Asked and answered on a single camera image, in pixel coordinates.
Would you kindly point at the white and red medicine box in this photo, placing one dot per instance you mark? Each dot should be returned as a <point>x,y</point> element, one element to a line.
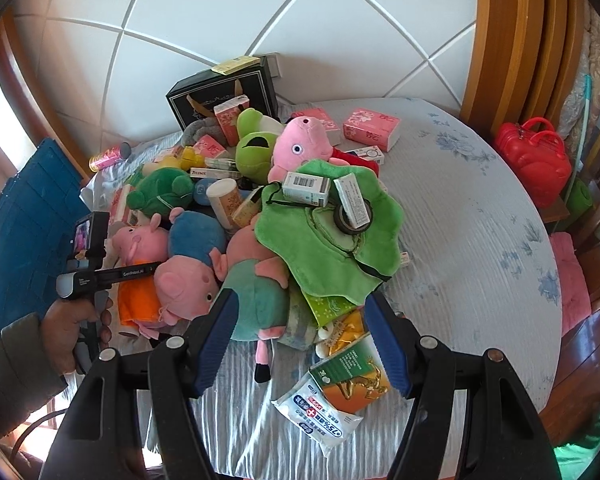
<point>207,172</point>

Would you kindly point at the green bag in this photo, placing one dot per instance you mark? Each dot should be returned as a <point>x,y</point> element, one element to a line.
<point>592,435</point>

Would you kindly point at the white pill bottle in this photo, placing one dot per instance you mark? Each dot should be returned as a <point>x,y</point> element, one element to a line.
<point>222,202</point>

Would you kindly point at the green frog plush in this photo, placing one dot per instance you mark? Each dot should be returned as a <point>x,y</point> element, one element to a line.
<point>254,147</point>

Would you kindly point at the black gift box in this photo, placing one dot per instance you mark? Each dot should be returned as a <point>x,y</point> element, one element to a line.
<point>215,95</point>

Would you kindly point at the yellow toy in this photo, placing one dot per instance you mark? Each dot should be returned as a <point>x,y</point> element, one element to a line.
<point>179,157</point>

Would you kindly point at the white wet wipes packet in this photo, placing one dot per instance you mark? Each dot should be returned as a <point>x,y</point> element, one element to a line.
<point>315,412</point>

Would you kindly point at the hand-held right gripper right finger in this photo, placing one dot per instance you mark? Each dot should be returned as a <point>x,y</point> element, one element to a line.
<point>386,350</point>

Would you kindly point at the teal dress pig plush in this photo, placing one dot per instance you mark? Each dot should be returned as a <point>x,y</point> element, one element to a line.
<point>255,295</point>

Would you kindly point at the yellow snack packet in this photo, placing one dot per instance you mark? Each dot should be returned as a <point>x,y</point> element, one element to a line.
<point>344,332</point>

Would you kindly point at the red dress pig plush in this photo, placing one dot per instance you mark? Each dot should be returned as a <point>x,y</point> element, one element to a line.
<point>300,145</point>

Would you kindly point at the white printed medicine box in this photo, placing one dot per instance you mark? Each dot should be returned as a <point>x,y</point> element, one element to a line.
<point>352,200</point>

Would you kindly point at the red plastic suitcase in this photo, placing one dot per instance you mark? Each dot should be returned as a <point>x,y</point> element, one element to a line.
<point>530,162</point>

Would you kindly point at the wooden door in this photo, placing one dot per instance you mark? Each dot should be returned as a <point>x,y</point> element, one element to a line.
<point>515,35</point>

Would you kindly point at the white barcode medicine box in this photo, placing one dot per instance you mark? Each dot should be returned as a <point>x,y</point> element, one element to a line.
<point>305,187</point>

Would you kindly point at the small yellow box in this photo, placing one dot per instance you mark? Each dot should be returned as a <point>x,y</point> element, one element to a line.
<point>235,64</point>

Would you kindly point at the black tape roll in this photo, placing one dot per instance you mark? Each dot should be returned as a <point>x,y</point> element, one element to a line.
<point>347,225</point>

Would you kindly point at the pink carton box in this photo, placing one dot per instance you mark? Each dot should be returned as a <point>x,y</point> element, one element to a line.
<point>229,120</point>

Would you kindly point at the person's left hand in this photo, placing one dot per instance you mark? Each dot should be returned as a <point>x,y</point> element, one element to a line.
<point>62,325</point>

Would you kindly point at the green tissue packet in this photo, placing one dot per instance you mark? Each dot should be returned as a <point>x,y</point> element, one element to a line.
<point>329,307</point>

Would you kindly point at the orange dress pig plush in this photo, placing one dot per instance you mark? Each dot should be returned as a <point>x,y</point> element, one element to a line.
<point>135,280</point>

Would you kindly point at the red drink can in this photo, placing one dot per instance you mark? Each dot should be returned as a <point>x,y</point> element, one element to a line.
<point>106,158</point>

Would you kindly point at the green lotus leaf plush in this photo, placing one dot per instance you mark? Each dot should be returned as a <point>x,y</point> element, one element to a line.
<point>325,250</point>

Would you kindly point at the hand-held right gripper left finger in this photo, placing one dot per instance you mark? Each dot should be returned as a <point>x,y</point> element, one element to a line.
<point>214,347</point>

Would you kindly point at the blue plastic storage crate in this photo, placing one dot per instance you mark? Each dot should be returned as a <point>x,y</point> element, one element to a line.
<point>30,220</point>

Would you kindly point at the large pink tissue packet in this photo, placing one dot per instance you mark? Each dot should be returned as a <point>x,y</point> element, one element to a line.
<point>372,127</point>

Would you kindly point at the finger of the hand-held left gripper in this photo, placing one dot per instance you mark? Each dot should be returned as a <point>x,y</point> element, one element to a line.
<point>130,273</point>

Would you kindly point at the grey plush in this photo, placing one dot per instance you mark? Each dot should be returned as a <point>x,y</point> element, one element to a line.
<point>197,129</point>

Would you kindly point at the blue dress pig plush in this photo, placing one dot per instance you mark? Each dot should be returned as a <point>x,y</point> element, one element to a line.
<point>192,260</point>

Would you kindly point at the small pink tissue packet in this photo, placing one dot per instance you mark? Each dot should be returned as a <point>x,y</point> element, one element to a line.
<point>210,147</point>

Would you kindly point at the green turtle plush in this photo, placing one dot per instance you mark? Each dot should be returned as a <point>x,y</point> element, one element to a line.
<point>160,192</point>

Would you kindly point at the green and orange medicine box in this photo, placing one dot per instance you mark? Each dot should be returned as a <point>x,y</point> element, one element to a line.
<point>355,375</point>

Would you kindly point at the blue ball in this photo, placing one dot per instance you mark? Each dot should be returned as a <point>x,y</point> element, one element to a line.
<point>200,193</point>

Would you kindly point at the pink seat cushion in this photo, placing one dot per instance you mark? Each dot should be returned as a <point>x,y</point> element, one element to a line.
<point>570,280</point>

